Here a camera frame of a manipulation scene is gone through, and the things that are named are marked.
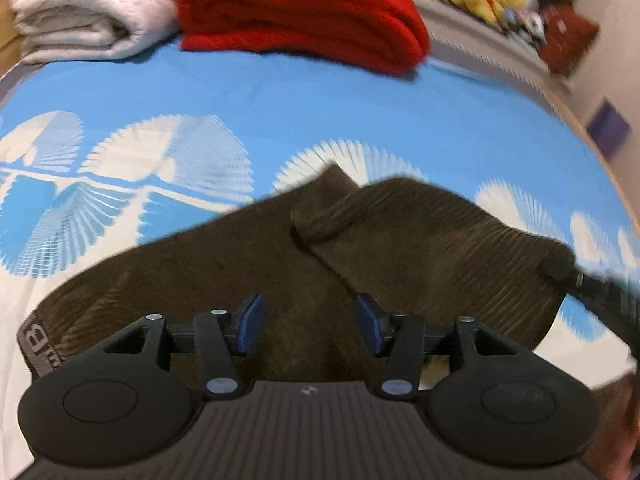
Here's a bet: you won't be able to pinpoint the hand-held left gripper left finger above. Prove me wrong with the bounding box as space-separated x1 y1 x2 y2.
102 292 266 402

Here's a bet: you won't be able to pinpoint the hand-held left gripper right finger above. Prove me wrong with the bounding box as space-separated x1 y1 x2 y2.
354 293 521 402

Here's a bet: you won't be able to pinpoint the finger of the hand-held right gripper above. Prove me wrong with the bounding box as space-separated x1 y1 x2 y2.
541 254 608 306

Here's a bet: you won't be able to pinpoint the brown corduroy pants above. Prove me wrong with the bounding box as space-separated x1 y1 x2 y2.
17 162 576 386

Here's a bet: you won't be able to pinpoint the purple box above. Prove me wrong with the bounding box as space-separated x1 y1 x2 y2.
586 101 630 161

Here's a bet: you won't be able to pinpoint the blue white printed bedsheet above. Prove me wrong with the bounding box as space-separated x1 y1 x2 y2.
0 40 640 467

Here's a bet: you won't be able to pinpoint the white ledge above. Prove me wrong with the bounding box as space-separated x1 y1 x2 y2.
409 0 576 98

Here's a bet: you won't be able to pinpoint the folded red blanket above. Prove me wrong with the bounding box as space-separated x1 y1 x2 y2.
177 0 432 77

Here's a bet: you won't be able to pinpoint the folded white blanket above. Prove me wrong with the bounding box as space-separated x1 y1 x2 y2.
10 0 190 64

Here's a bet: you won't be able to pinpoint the wooden headboard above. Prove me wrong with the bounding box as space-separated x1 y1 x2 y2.
0 0 25 63

